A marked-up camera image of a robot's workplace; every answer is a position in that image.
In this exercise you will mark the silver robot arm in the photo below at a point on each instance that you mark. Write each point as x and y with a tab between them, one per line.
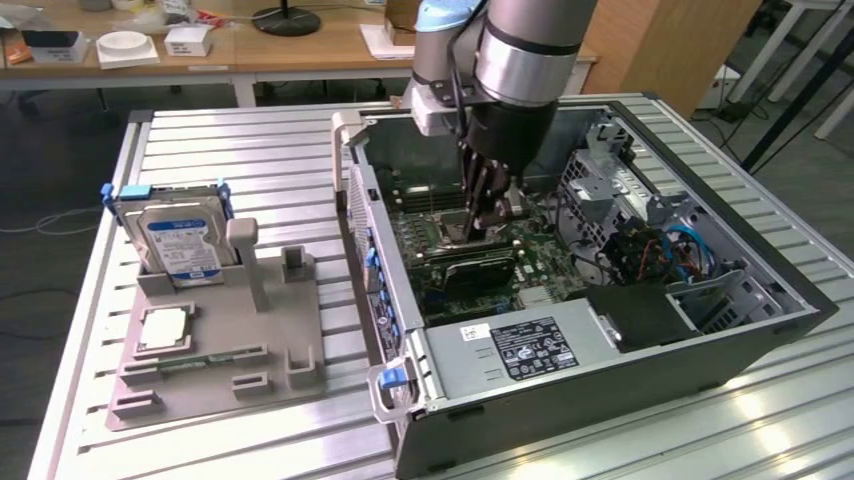
527	55

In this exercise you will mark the green motherboard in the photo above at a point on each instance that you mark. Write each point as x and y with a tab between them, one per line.
540	250

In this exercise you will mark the white round dish box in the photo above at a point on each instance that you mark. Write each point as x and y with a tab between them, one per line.
126	50

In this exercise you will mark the black lamp base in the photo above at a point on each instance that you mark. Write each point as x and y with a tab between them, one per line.
286	22

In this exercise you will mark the silver chipset heatsink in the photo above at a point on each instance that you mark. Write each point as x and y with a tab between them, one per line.
536	296

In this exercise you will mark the black nvidia graphics card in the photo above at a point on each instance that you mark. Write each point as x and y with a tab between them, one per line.
480	275

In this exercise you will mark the silver power supply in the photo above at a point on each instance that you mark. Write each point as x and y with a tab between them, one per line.
467	360

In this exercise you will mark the orange object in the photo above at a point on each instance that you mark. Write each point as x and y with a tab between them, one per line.
16	54

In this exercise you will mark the grey parts rack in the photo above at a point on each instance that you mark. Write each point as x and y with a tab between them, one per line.
213	325

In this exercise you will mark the white table frame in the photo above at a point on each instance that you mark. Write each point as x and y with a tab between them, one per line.
832	117

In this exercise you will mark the grey drive cage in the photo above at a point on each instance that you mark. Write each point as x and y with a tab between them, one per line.
727	300

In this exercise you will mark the white box with black lid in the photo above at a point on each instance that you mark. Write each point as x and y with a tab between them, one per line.
53	45

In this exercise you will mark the silver CPU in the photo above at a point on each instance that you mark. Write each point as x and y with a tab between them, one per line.
162	331

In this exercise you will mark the grey cup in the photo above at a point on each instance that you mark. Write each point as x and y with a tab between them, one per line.
94	5

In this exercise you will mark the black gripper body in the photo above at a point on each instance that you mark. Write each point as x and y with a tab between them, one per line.
513	135

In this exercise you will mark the metal disk bay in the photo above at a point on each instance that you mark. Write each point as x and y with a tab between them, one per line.
593	190

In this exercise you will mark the small white carton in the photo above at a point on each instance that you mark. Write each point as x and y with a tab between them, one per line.
188	42

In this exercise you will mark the hard disk with blue carrier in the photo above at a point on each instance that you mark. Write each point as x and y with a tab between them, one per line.
176	245

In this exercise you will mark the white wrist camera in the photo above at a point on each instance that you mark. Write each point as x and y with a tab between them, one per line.
429	112

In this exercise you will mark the wooden cabinet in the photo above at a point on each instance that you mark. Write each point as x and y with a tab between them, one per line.
667	50

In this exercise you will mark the CPU socket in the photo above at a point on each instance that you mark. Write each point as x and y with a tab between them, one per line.
453	230

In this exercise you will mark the wooden desk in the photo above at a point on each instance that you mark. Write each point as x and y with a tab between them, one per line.
300	50

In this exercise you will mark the loose green RAM stick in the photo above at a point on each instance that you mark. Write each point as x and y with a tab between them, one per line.
213	361

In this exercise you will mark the white paper stack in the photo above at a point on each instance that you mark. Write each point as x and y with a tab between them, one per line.
387	47

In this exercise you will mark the black open PC case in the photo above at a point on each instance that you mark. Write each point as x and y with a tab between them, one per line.
600	400

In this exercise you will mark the black plastic shroud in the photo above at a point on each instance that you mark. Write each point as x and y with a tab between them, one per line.
640	320

